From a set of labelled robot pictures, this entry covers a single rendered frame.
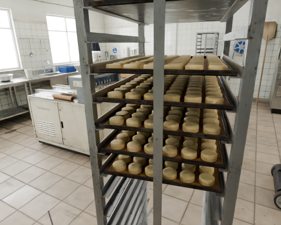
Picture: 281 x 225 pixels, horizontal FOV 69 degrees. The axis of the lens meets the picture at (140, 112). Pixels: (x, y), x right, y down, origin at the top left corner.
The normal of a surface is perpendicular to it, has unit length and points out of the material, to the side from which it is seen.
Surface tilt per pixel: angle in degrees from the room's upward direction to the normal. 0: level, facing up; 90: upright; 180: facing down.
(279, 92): 91
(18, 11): 90
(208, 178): 0
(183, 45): 90
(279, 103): 90
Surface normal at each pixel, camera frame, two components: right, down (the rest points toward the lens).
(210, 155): -0.02, -0.95
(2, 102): 0.88, 0.14
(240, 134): -0.28, 0.31
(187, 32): -0.48, 0.29
